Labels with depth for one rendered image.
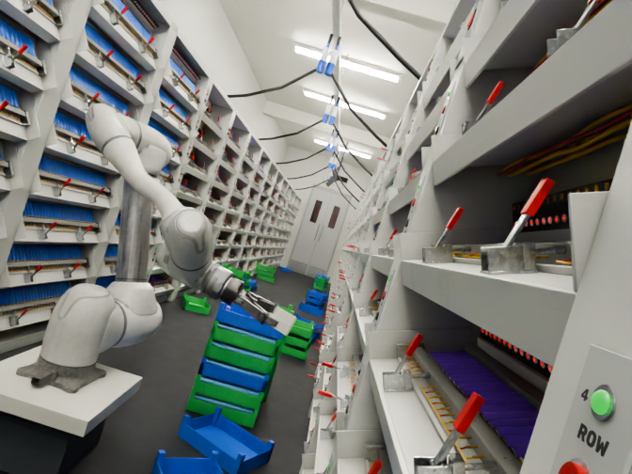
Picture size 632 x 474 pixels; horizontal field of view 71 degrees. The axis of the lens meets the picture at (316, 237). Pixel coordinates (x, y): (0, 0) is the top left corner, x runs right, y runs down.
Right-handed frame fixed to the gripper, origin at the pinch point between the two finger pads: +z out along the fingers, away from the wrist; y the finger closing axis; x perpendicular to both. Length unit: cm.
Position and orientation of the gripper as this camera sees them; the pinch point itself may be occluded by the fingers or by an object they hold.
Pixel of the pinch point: (289, 323)
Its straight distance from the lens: 125.6
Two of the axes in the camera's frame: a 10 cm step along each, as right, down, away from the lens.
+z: 8.6, 5.0, -0.5
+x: 5.0, -8.7, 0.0
